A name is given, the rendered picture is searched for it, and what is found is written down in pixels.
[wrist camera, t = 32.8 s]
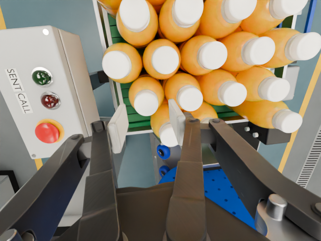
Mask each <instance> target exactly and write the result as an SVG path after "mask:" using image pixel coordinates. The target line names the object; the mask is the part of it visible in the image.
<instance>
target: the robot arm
mask: <svg viewBox="0 0 321 241"><path fill-rule="evenodd" d="M168 104H169V117H170V122H171V125H172V128H173V131H174V134H175V136H176V139H177V142H178V145H180V146H182V151H181V157H180V161H178V164H177V169H176V175H175V180H174V181H172V182H164V183H160V184H157V185H154V186H151V187H148V188H143V187H131V186H130V187H123V188H118V183H117V177H116V171H115V166H114V160H113V154H112V150H111V148H112V149H113V152H114V153H120V152H121V150H122V147H123V143H124V140H125V137H126V133H127V130H128V125H129V123H128V116H127V110H126V105H125V104H120V105H119V107H118V108H117V110H116V112H115V114H114V115H113V117H112V119H111V120H109V121H106V122H105V121H104V120H97V121H95V122H92V123H91V124H90V127H91V130H92V136H89V137H85V138H84V136H83V134H73V135H72V136H70V137H68V138H67V139H66V140H65V141H64V142H63V144H62V145H61V146H60V147H59V148H58V149H57V150H56V151H55V152H54V153H53V154H52V156H51V157H50V158H49V159H48V160H47V161H46V162H45V163H44V164H43V165H42V166H41V168H40V169H39V170H38V171H37V172H36V173H35V174H34V175H33V176H32V177H31V178H30V180H29V181H28V182H27V183H26V184H25V185H24V186H23V187H22V188H21V189H20V191H19V192H18V193H17V194H16V195H15V196H14V197H13V198H12V199H11V200H10V201H9V203H8V204H7V205H6V206H5V207H4V208H3V209H2V210H1V211H0V241H50V240H51V239H52V237H53V235H54V233H55V231H56V229H57V227H58V225H59V223H60V221H61V219H62V217H63V215H64V213H65V211H66V209H67V207H68V204H69V202H70V200H71V198H72V196H73V194H74V192H75V190H76V188H77V186H78V184H79V182H80V180H81V178H82V176H83V174H84V172H85V170H86V168H87V166H88V164H89V162H90V171H89V176H86V183H85V193H84V203H83V213H82V216H81V218H80V219H78V220H77V221H76V222H75V223H74V224H73V225H72V226H71V227H70V228H68V229H67V230H66V231H65V232H64V233H63V234H62V235H61V236H60V237H59V238H57V239H56V240H55V241H321V197H319V196H317V195H316V194H314V193H312V192H310V191H309V190H307V189H305V188H303V187H302V186H300V185H298V184H297V183H295V182H293V181H292V180H290V179H288V178H286V177H285V176H284V175H283V174H282V173H281V172H279V171H278V170H277V169H276V168H275V167H274V166H273V165H272V164H271V163H270V162H268V161H267V160H266V159H265V158H264V157H263V156H262V155H261V154H260V153H259V152H258V151H256V150H255V149H254V148H253V147H252V146H251V145H250V144H249V143H248V142H247V141H245V140H244V139H243V138H242V137H241V136H240V135H239V134H238V133H237V132H236V131H234V130H233V129H232V128H231V127H230V126H229V125H228V124H227V123H226V122H225V121H224V120H222V119H220V118H214V119H210V120H209V123H200V120H199V119H197V118H194V117H193V115H192V114H191V113H189V112H182V111H181V110H180V108H179V106H178V105H177V103H176V102H175V100H174V99H169V100H168ZM202 143H206V144H208V146H209V148H210V150H211V151H212V153H213V155H214V156H215V158H216V160H217V161H218V163H219V165H220V166H221V168H222V170H223V171H224V173H225V175H226V176H227V178H228V180H229V181H230V183H231V185H232V186H233V188H234V190H235V191H236V193H237V194H238V196H239V198H240V199H241V201H242V203H243V204H244V206H245V208H246V209H247V211H248V212H249V214H250V215H251V217H252V218H253V219H254V222H255V228H256V230H255V229H253V228H252V227H250V226H249V225H247V224H246V223H244V222H243V221H242V220H240V219H239V218H237V217H236V216H234V215H233V214H231V213H230V212H228V211H227V210H225V209H224V208H222V207H221V206H219V205H218V204H216V203H215V202H213V201H212V200H210V199H209V198H207V197H206V196H205V195H204V179H203V163H202Z"/></svg>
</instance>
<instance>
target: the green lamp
mask: <svg viewBox="0 0 321 241"><path fill-rule="evenodd" d="M32 80H33V81H34V83H36V84H37V85H41V86H44V85H47V84H48V83H49V82H50V77H49V75H48V74H47V73H46V72H45V71H43V70H36V71H34V72H33V73H32Z"/></svg>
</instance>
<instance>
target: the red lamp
mask: <svg viewBox="0 0 321 241"><path fill-rule="evenodd" d="M41 104H42V105H43V106H44V107H45V108H48V109H52V108H55V107H56V106H57V104H58V101H57V98H56V97H55V96H54V95H51V94H46V95H44V96H42V98H41Z"/></svg>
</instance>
